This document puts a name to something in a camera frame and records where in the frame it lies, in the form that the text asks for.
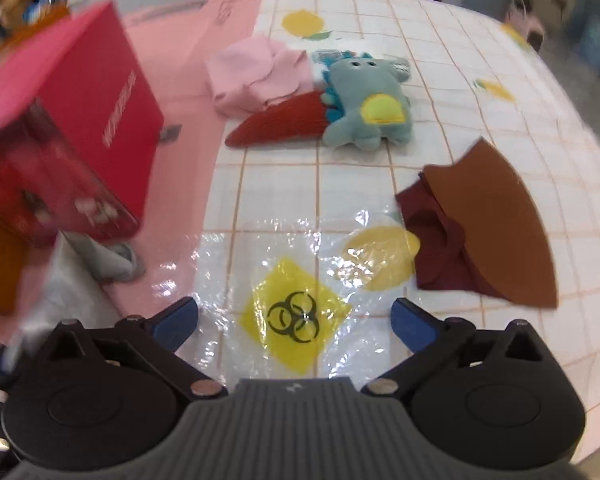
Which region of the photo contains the maroon cloth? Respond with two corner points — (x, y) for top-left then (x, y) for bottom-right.
(395, 172), (507, 302)

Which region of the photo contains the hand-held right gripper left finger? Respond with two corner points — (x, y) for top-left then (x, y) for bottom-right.
(39, 296), (227, 402)

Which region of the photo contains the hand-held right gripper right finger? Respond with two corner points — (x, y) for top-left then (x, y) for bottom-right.
(361, 297), (549, 397)

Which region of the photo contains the pink heater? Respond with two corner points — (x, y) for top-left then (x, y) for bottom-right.
(502, 0), (547, 52)

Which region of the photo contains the clear plastic bag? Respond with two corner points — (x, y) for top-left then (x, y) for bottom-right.
(190, 210), (422, 387)

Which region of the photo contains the red knitted pouch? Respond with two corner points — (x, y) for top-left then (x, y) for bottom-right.
(225, 89), (332, 150)

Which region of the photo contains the brown cloth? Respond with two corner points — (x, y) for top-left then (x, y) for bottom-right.
(422, 137), (560, 310)

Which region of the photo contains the blue water bottle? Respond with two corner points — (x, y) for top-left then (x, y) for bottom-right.
(576, 9), (600, 74)

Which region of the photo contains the grey cloth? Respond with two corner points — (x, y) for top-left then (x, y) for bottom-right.
(7, 231), (147, 363)

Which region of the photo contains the pink cloth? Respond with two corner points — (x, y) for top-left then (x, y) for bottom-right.
(205, 36), (314, 120)

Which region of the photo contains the blue plush animal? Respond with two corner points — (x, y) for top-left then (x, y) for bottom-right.
(321, 51), (414, 152)

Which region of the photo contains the red box with clear front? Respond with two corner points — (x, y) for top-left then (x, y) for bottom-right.
(0, 0), (165, 249)

